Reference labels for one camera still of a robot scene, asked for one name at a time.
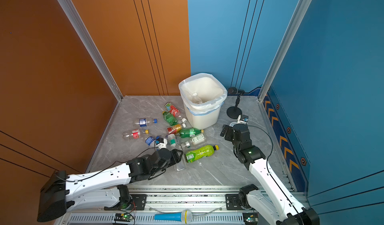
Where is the bright lime green bottle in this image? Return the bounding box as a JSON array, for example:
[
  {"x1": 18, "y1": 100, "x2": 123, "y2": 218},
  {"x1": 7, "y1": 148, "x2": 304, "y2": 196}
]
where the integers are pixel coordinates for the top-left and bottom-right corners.
[{"x1": 186, "y1": 145, "x2": 219, "y2": 163}]

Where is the small clear white-label bottle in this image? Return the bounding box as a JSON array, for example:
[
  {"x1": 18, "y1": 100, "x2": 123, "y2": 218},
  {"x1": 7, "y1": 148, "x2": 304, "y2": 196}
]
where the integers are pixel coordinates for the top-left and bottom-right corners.
[{"x1": 181, "y1": 134, "x2": 207, "y2": 150}]

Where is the clear cola bottle yellow cap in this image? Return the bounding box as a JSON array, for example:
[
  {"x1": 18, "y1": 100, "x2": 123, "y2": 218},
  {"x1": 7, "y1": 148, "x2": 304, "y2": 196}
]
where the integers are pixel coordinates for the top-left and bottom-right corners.
[{"x1": 123, "y1": 129, "x2": 149, "y2": 141}]

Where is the clear bottle green cap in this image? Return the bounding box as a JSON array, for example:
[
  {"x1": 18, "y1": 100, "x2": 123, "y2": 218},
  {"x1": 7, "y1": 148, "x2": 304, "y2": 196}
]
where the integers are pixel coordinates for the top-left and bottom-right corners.
[{"x1": 167, "y1": 134, "x2": 186, "y2": 172}]

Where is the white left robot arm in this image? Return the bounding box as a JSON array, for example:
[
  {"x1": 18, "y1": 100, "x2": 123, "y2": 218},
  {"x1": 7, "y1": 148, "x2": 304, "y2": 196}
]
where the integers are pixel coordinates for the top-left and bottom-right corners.
[{"x1": 37, "y1": 148, "x2": 183, "y2": 223}]

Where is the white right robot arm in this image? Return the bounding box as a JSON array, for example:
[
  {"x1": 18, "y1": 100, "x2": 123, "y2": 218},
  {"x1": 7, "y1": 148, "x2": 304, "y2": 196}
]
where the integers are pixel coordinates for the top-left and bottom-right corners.
[{"x1": 220, "y1": 124, "x2": 320, "y2": 225}]

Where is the white plastic waste bin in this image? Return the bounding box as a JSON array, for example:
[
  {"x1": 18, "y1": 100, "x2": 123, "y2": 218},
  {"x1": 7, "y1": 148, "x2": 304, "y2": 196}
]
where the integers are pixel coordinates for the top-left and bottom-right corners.
[{"x1": 179, "y1": 73, "x2": 228, "y2": 129}]

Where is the black microphone stand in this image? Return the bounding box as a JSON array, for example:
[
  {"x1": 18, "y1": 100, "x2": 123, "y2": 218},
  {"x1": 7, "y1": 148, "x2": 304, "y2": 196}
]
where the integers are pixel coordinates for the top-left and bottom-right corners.
[{"x1": 227, "y1": 87, "x2": 246, "y2": 119}]

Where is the green bottle yellow cap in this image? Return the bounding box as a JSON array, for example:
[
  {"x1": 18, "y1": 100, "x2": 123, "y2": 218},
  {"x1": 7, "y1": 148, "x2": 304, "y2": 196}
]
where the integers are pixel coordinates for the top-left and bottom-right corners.
[{"x1": 179, "y1": 128, "x2": 204, "y2": 138}]

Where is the red yellow label bottle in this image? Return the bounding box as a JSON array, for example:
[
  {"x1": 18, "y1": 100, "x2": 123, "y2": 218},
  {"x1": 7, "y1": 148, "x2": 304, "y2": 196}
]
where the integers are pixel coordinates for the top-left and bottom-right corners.
[{"x1": 167, "y1": 123, "x2": 186, "y2": 135}]

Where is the dark green soda bottle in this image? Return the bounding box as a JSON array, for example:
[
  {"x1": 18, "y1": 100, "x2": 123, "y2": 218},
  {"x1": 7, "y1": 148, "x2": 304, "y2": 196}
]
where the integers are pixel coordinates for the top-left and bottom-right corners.
[{"x1": 162, "y1": 111, "x2": 178, "y2": 126}]

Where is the clear bottle blue cap far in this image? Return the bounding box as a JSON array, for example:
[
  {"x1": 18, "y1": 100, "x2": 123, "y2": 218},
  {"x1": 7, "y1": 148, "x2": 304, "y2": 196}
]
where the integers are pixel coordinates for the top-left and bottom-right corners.
[{"x1": 134, "y1": 118, "x2": 158, "y2": 128}]

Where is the red cartoon label bottle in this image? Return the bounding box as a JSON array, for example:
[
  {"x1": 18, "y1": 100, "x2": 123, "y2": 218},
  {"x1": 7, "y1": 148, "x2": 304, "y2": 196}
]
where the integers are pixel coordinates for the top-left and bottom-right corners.
[{"x1": 165, "y1": 102, "x2": 187, "y2": 123}]

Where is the blue handheld microphone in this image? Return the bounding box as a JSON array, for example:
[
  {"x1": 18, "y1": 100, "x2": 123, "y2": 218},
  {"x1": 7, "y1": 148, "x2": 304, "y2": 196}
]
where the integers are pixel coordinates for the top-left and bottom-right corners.
[{"x1": 154, "y1": 210, "x2": 193, "y2": 224}]

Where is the left green circuit board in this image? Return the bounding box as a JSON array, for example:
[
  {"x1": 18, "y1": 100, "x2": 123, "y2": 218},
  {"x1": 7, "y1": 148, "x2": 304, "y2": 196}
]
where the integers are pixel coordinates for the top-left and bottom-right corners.
[{"x1": 114, "y1": 213, "x2": 135, "y2": 224}]

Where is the green circuit board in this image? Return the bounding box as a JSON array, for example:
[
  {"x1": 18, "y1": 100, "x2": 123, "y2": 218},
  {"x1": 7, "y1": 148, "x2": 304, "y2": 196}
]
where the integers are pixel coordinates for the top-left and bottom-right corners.
[
  {"x1": 243, "y1": 213, "x2": 259, "y2": 225},
  {"x1": 114, "y1": 213, "x2": 135, "y2": 224}
]

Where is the right green circuit board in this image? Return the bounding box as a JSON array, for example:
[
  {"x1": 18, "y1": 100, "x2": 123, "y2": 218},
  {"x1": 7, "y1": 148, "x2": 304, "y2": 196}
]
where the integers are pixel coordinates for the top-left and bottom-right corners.
[{"x1": 243, "y1": 213, "x2": 259, "y2": 225}]

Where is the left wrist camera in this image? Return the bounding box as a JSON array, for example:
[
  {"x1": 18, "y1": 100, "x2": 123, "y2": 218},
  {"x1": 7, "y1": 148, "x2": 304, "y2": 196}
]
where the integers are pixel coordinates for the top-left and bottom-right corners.
[{"x1": 155, "y1": 136, "x2": 168, "y2": 150}]

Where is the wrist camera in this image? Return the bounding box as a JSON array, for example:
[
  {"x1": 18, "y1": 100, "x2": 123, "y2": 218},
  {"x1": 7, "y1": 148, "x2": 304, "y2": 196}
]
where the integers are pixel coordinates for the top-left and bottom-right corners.
[
  {"x1": 237, "y1": 114, "x2": 249, "y2": 125},
  {"x1": 155, "y1": 136, "x2": 168, "y2": 150}
]

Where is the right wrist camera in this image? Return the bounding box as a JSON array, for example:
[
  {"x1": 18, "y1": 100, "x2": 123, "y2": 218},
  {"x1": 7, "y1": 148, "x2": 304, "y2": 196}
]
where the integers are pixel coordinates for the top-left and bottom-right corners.
[{"x1": 237, "y1": 114, "x2": 249, "y2": 125}]

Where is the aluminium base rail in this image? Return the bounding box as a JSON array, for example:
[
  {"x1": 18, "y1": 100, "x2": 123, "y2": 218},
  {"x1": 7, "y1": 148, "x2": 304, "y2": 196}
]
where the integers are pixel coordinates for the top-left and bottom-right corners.
[{"x1": 55, "y1": 185, "x2": 267, "y2": 225}]

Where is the aluminium corner post left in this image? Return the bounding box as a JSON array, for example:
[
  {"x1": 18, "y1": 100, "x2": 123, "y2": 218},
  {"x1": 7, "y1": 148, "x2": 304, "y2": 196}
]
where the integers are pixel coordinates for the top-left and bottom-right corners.
[{"x1": 57, "y1": 0, "x2": 123, "y2": 103}]

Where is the aluminium corner post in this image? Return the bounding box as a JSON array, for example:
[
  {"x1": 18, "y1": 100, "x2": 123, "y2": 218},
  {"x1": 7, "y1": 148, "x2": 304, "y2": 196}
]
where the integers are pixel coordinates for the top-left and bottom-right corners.
[
  {"x1": 258, "y1": 0, "x2": 312, "y2": 102},
  {"x1": 57, "y1": 0, "x2": 123, "y2": 103}
]

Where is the aluminium corner post right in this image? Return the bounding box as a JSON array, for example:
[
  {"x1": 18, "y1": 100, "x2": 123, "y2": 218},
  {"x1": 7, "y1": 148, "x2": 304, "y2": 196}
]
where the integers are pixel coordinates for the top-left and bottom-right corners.
[{"x1": 258, "y1": 0, "x2": 312, "y2": 102}]

